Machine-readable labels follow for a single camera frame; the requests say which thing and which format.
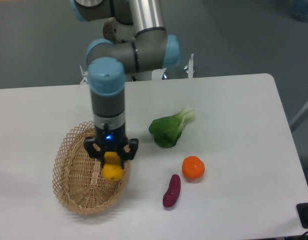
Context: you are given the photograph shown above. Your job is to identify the white frame at right edge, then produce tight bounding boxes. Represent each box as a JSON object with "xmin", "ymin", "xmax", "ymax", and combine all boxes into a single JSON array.
[{"xmin": 289, "ymin": 100, "xmax": 308, "ymax": 132}]

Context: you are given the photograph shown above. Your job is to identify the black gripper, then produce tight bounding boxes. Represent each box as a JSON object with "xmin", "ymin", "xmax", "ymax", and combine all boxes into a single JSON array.
[{"xmin": 84, "ymin": 124, "xmax": 139, "ymax": 169}]

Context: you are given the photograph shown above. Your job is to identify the orange tangerine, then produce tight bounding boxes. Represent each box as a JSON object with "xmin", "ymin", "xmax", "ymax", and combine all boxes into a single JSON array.
[{"xmin": 182, "ymin": 156, "xmax": 205, "ymax": 180}]

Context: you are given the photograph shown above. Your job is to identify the woven wicker basket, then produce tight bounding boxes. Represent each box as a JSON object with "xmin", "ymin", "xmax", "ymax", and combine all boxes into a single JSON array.
[{"xmin": 52, "ymin": 121, "xmax": 130, "ymax": 215}]

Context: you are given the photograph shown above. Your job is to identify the purple sweet potato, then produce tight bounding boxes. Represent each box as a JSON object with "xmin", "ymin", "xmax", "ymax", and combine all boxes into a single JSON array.
[{"xmin": 162, "ymin": 174, "xmax": 181, "ymax": 208}]

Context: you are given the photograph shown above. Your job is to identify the green bok choy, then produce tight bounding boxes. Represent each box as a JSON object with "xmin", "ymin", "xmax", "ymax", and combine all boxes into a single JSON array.
[{"xmin": 148, "ymin": 107, "xmax": 195, "ymax": 149}]

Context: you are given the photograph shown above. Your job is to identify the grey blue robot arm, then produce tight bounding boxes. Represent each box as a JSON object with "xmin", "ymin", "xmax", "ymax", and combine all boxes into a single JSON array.
[{"xmin": 71, "ymin": 0, "xmax": 180, "ymax": 167}]

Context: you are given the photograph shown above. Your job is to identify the black device at table edge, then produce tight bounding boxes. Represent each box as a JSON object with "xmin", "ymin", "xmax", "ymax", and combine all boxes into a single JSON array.
[{"xmin": 296, "ymin": 202, "xmax": 308, "ymax": 229}]

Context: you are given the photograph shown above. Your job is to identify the blue object top right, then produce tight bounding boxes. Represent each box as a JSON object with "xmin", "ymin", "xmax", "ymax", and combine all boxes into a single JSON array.
[{"xmin": 289, "ymin": 0, "xmax": 308, "ymax": 23}]

